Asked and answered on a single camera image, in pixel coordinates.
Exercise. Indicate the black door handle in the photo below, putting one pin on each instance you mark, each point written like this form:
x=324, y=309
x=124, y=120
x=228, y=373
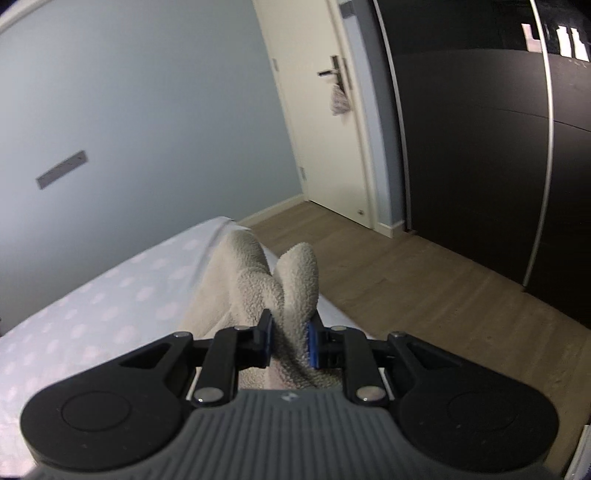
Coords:
x=334, y=71

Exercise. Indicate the cream white door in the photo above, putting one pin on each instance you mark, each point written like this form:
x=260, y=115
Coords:
x=301, y=39

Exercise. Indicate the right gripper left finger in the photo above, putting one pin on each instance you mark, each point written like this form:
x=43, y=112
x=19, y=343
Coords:
x=256, y=343

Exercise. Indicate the black wardrobe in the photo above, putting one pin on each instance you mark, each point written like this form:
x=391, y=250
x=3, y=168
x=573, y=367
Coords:
x=493, y=99

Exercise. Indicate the polka dot bed sheet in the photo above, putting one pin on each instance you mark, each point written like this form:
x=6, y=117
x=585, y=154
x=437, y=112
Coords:
x=135, y=303

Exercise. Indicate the beige fleece garment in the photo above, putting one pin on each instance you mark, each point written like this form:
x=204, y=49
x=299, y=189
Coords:
x=238, y=284

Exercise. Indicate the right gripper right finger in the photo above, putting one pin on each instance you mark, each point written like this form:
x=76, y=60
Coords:
x=325, y=344

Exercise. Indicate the small patterned hanging bag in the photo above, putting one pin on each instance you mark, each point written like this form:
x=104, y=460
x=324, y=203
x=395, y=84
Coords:
x=339, y=101

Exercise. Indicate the grey wall plate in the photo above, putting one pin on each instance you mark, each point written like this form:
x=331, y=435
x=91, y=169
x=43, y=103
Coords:
x=61, y=169

